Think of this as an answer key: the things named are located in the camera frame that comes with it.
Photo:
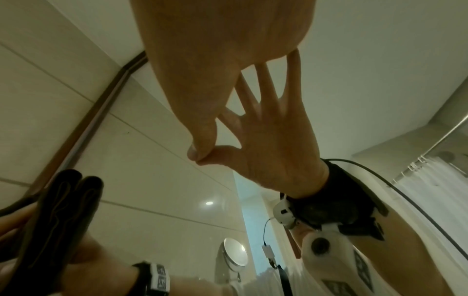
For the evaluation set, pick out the black wristband with markers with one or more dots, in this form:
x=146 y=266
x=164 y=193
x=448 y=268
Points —
x=153 y=279

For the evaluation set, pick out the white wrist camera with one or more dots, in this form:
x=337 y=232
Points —
x=283 y=214

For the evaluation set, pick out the small white adapter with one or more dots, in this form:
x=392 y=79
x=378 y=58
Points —
x=268 y=251

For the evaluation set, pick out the wall mirror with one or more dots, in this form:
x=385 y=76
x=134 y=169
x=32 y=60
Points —
x=252 y=208

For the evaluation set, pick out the white shower curtain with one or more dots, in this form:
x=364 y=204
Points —
x=435 y=185

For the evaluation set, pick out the white forearm mount with markers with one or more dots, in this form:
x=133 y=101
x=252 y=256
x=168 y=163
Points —
x=329 y=260

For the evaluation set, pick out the person's left hand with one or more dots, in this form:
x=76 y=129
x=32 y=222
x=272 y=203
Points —
x=278 y=144

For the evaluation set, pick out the metal shower curtain rod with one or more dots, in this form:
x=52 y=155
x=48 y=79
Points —
x=444 y=138

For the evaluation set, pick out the brown wooden frame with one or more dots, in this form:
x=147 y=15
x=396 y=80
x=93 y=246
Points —
x=95 y=112

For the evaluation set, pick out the round makeup mirror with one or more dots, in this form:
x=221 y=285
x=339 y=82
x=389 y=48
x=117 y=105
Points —
x=236 y=255

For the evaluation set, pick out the another person's forearm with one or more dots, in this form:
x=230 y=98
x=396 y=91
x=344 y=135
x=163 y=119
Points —
x=197 y=287

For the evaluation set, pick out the person's left forearm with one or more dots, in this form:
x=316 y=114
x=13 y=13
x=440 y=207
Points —
x=398 y=254

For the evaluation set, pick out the person's right hand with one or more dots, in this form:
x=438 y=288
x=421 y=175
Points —
x=204 y=43

